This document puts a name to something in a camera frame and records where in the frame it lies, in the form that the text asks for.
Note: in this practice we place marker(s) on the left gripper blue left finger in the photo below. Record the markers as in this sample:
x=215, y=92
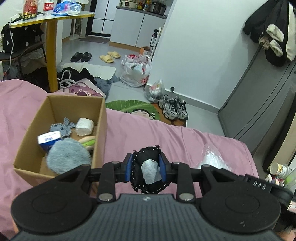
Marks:
x=127, y=167

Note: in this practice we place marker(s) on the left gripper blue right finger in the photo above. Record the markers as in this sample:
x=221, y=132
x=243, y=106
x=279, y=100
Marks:
x=163, y=163

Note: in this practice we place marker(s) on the black pouch with white label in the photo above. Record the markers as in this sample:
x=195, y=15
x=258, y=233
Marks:
x=145, y=171

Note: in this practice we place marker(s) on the hamburger plush toy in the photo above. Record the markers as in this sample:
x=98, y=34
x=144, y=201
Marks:
x=88, y=142

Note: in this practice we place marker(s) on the white fluffy stuffing bag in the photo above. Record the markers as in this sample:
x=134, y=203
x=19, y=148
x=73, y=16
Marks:
x=211, y=156

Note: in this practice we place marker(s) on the grey fluffy plush pouch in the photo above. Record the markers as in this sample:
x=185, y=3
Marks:
x=66, y=155

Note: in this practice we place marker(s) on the blue tissue pack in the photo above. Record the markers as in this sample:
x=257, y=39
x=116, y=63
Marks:
x=47, y=140

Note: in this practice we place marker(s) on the white wrapped soft packet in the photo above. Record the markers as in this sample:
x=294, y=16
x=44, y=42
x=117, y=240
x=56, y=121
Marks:
x=84, y=127

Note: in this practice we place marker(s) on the right grey sneaker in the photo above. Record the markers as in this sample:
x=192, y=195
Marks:
x=181, y=108

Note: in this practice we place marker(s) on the grey sneaker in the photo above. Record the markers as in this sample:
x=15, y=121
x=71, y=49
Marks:
x=168, y=107
x=181, y=108

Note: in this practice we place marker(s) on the left grey sneaker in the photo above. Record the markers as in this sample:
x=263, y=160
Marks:
x=168, y=107

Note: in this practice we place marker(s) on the green leaf cartoon rug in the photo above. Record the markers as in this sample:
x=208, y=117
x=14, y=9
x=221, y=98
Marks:
x=144, y=109

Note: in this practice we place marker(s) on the brown cardboard box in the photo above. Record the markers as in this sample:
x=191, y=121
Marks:
x=30, y=161

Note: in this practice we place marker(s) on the small clear plastic bag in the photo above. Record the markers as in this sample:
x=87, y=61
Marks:
x=155, y=92

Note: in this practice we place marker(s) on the blue elephant cloth toy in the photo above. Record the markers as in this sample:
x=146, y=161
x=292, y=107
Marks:
x=65, y=128

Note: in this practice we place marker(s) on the grey fuzzy rug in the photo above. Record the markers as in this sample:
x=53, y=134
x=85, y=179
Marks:
x=105, y=85

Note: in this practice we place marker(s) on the pink bear cushion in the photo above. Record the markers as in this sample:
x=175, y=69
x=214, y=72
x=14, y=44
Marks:
x=84, y=87

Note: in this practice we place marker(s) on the grey wardrobe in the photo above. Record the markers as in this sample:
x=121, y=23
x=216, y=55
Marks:
x=256, y=100

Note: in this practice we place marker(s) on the white floor mat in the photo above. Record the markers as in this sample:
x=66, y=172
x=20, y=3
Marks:
x=104, y=72

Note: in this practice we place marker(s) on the large white plastic bag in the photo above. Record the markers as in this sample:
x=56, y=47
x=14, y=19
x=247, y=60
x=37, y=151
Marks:
x=136, y=70

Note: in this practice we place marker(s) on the black and white tote bag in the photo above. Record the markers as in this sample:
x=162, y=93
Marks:
x=69, y=76

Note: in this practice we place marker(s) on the left yellow slipper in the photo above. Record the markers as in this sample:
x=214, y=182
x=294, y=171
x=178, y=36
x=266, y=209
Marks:
x=106, y=58

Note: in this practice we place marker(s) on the yellow slipper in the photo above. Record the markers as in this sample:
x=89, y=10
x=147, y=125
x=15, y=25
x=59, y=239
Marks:
x=114, y=54
x=106, y=58

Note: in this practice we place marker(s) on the right yellow slipper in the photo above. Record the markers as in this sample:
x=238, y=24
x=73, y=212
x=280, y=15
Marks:
x=114, y=54

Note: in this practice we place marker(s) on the right black slipper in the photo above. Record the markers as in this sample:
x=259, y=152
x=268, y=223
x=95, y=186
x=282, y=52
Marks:
x=86, y=57

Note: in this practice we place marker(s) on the black slipper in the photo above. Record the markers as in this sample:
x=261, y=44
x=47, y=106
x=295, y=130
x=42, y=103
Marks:
x=76, y=57
x=86, y=57

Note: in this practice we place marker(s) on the left black slipper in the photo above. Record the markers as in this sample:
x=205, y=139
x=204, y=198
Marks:
x=76, y=57

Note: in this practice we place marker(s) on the pink bed sheet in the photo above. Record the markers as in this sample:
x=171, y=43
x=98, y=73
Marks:
x=27, y=111

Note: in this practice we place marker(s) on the white kitchen cabinet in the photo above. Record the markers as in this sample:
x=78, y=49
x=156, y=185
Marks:
x=133, y=29

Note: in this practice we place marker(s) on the black chair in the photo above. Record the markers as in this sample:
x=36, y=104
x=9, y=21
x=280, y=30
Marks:
x=17, y=56

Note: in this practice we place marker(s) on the yellow edged table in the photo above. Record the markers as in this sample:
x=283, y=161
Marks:
x=51, y=37

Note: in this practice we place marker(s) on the blue snack bag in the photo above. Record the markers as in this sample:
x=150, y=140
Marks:
x=66, y=8

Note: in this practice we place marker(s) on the black polka dot garment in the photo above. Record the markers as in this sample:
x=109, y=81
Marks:
x=15, y=39

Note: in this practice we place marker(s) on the hanging black and cream clothes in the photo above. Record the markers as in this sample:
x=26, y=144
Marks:
x=272, y=26

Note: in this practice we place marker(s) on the water bottle red label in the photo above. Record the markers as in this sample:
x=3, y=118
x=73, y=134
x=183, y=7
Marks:
x=48, y=7

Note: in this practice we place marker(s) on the red snack package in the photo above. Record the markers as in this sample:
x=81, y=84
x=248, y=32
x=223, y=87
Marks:
x=30, y=9

